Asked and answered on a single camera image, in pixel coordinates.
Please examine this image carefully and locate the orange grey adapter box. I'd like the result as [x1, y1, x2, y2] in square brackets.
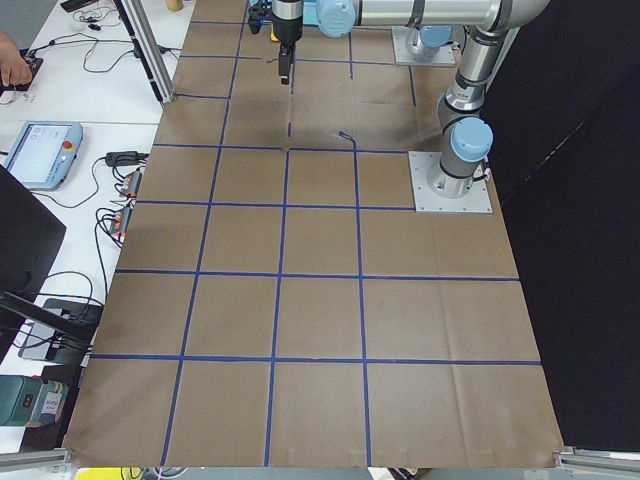
[116, 170, 143, 199]

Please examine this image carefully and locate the wooden cylinder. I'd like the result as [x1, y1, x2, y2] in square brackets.
[166, 0, 184, 12]

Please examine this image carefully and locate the aluminium frame post left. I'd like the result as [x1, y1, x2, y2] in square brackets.
[114, 0, 175, 105]

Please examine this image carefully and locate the black power brick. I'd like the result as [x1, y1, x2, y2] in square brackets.
[105, 151, 140, 167]

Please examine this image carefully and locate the teach pendant tablet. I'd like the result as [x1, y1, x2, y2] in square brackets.
[4, 121, 84, 191]

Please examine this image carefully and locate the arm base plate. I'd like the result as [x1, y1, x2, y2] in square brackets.
[408, 151, 493, 214]
[391, 25, 456, 67]

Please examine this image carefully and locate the green device box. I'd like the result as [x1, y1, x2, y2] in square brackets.
[1, 375, 69, 428]

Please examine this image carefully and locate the person hand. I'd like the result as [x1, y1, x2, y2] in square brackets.
[0, 30, 32, 87]

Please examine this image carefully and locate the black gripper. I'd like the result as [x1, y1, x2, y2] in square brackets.
[247, 2, 272, 34]
[272, 0, 304, 85]

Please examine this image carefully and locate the light blue plastic bin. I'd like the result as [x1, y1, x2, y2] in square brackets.
[248, 0, 319, 27]

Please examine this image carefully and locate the black monitor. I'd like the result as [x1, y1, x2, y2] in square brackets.
[1, 169, 102, 364]

